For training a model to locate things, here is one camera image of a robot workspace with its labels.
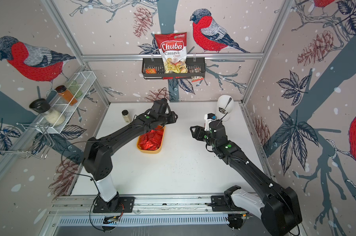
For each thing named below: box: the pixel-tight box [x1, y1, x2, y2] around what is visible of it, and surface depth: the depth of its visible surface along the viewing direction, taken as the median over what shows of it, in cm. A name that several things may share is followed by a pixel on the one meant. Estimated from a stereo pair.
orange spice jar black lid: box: [55, 85, 78, 107], surface depth 74 cm
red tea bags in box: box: [138, 125, 164, 151], surface depth 94 cm
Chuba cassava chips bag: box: [154, 31, 189, 74], surface depth 85 cm
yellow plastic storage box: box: [136, 125, 167, 154], surface depth 94 cm
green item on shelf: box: [67, 80, 83, 99], surface depth 78 cm
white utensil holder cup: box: [216, 94, 235, 122], surface depth 105 cm
